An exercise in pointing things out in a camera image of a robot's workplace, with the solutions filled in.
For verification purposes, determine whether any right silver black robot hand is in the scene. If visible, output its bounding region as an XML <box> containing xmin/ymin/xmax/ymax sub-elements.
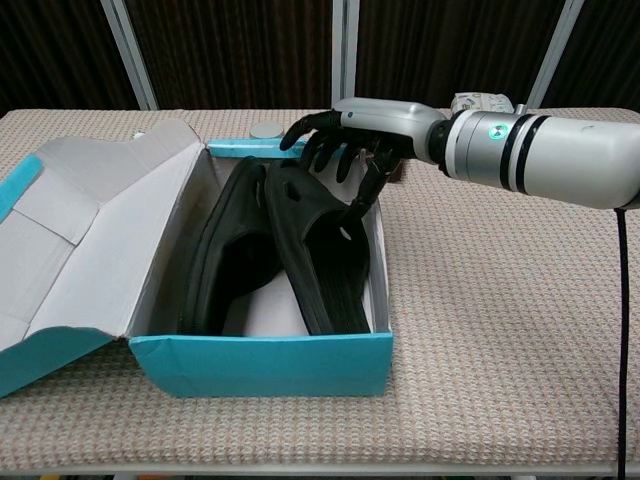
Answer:
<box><xmin>278</xmin><ymin>97</ymin><xmax>446</xmax><ymax>224</ymax></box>

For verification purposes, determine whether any black rubber slipper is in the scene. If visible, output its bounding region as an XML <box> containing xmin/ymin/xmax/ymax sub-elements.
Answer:
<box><xmin>177</xmin><ymin>155</ymin><xmax>284</xmax><ymax>337</ymax></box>
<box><xmin>263</xmin><ymin>158</ymin><xmax>372</xmax><ymax>336</ymax></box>

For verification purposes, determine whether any beige textured table cover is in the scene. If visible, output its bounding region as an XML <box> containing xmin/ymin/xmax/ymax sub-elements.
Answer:
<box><xmin>0</xmin><ymin>107</ymin><xmax>640</xmax><ymax>474</ymax></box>

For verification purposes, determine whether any light blue shoe box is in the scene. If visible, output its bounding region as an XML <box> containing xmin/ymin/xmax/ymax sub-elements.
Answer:
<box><xmin>0</xmin><ymin>118</ymin><xmax>394</xmax><ymax>400</ymax></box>

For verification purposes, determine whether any white yellow snack packet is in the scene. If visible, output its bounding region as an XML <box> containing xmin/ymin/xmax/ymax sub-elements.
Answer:
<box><xmin>449</xmin><ymin>91</ymin><xmax>519</xmax><ymax>114</ymax></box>

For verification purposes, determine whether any dark ribbed partition panel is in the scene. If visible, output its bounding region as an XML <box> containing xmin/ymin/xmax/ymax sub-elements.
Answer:
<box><xmin>124</xmin><ymin>0</ymin><xmax>335</xmax><ymax>111</ymax></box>
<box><xmin>353</xmin><ymin>0</ymin><xmax>569</xmax><ymax>109</ymax></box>
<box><xmin>542</xmin><ymin>0</ymin><xmax>640</xmax><ymax>114</ymax></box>
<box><xmin>0</xmin><ymin>0</ymin><xmax>141</xmax><ymax>116</ymax></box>

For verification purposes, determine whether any small grey cup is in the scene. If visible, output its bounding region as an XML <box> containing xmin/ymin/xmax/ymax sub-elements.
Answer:
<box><xmin>249</xmin><ymin>122</ymin><xmax>285</xmax><ymax>140</ymax></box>

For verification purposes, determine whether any grey metal partition post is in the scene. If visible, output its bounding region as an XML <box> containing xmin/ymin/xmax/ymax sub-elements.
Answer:
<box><xmin>99</xmin><ymin>0</ymin><xmax>160</xmax><ymax>110</ymax></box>
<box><xmin>331</xmin><ymin>0</ymin><xmax>360</xmax><ymax>104</ymax></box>
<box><xmin>527</xmin><ymin>0</ymin><xmax>585</xmax><ymax>110</ymax></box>

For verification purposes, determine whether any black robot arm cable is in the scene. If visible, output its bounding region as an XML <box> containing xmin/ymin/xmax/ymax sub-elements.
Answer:
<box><xmin>615</xmin><ymin>205</ymin><xmax>630</xmax><ymax>480</ymax></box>

